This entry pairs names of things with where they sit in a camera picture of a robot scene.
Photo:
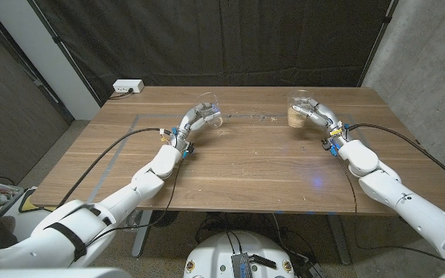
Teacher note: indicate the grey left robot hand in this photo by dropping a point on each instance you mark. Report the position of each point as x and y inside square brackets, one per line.
[182, 127]

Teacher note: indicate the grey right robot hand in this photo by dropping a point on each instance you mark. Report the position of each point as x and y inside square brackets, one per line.
[327, 117]

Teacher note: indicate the larger clear plastic cup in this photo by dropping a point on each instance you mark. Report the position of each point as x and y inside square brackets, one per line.
[296, 119]

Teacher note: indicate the brown sugar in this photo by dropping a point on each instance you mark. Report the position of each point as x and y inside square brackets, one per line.
[296, 120]

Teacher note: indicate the smaller clear plastic cup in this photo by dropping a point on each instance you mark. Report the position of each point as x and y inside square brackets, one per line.
[203, 98]

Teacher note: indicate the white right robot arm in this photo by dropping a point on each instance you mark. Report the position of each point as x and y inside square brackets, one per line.
[400, 201]

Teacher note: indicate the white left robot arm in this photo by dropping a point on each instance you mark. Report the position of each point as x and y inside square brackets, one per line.
[145, 181]

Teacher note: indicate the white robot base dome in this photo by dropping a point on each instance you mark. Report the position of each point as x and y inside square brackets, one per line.
[207, 255]

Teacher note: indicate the grey tape outline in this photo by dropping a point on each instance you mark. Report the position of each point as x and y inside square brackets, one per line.
[245, 115]

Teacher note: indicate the white power strip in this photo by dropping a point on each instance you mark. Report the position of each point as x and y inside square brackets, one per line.
[128, 85]

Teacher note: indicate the black backdrop curtain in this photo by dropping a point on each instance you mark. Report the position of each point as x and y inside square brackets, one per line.
[168, 38]

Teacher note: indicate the black round floor object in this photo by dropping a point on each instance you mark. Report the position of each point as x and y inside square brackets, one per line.
[164, 218]

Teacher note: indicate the black backdrop stand pole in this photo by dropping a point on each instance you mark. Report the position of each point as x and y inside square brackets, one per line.
[379, 38]
[58, 39]

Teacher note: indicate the grey table leg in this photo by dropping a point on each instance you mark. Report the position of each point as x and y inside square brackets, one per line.
[337, 239]
[139, 247]

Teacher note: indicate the grey finned electronics box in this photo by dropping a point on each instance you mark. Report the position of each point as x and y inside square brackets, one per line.
[241, 266]

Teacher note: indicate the black flat plate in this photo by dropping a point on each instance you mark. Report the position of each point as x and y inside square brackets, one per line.
[263, 262]

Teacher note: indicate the yellow and black object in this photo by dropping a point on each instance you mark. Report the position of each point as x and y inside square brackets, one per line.
[29, 206]

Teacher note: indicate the dark brown door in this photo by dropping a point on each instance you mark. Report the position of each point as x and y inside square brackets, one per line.
[6, 116]

